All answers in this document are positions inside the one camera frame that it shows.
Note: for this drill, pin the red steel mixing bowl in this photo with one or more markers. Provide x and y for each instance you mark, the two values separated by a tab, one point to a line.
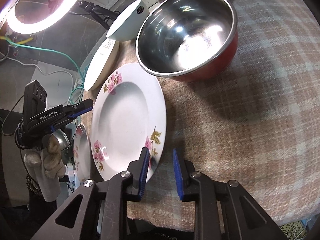
188	40

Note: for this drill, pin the plaid beige table cloth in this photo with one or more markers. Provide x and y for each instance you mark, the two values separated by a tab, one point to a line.
257	122

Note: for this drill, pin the ring light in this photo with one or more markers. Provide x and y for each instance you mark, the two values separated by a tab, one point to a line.
33	16

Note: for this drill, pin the white leaf pattern plate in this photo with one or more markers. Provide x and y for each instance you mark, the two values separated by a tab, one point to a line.
101	64

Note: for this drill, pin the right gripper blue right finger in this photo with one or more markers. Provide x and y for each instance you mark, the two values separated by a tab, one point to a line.
186	188

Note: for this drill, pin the pale blue ceramic bowl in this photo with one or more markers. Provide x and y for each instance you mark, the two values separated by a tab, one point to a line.
127	25

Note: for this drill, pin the small pink floral plate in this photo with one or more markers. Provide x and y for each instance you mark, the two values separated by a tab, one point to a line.
82	153

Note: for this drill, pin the left gloved hand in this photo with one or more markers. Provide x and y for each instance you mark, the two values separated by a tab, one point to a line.
46	168

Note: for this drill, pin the large pink floral plate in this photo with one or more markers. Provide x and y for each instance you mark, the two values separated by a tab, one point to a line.
129	113

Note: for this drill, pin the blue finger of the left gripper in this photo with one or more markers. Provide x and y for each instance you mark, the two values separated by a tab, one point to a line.
78	109

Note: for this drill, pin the black light tripod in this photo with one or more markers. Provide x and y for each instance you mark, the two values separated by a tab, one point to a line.
98	13

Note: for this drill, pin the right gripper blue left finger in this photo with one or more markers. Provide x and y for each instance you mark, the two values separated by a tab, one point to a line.
139	171

